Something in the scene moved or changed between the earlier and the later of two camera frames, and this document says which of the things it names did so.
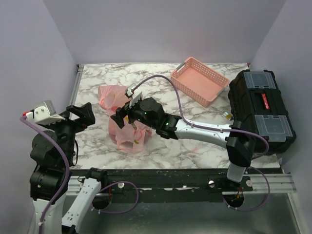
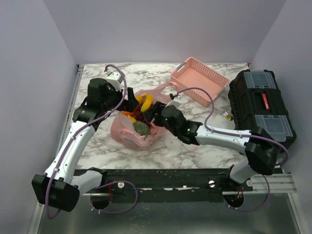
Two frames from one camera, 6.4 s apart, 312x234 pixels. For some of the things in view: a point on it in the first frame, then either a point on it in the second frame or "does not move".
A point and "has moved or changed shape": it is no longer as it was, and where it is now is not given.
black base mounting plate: x=168 y=186 does not move
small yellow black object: x=229 y=116 does not move
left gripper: x=87 y=118 to x=130 y=105
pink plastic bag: x=111 y=98 has moved or changed shape
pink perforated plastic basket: x=198 y=82 does not move
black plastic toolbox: x=256 y=101 does not move
